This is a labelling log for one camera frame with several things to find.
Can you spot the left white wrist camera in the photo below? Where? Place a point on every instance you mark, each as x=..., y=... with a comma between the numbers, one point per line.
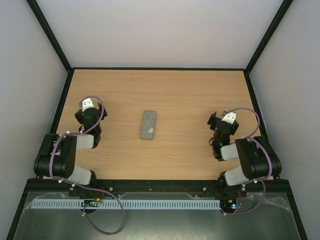
x=86, y=104

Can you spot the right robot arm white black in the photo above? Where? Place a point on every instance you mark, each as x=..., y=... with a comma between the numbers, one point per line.
x=257, y=159

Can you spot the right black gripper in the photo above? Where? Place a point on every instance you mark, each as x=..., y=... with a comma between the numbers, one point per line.
x=212, y=120

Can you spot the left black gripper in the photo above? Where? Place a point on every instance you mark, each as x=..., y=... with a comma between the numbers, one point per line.
x=100, y=110

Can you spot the grey glasses case green lining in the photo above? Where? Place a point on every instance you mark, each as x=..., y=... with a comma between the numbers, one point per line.
x=148, y=125

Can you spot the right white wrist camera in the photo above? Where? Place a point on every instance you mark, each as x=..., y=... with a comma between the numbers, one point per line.
x=229, y=117

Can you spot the black aluminium front rail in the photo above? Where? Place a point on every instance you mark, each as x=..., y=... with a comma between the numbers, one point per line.
x=199, y=188

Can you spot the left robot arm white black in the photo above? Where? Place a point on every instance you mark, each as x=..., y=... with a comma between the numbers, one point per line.
x=56, y=157

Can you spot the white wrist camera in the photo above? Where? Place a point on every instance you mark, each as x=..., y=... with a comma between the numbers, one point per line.
x=86, y=104
x=229, y=117

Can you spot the light blue slotted cable duct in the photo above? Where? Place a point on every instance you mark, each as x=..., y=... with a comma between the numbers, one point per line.
x=127, y=204

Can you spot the black enclosure frame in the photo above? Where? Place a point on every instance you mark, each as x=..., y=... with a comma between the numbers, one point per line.
x=273, y=186

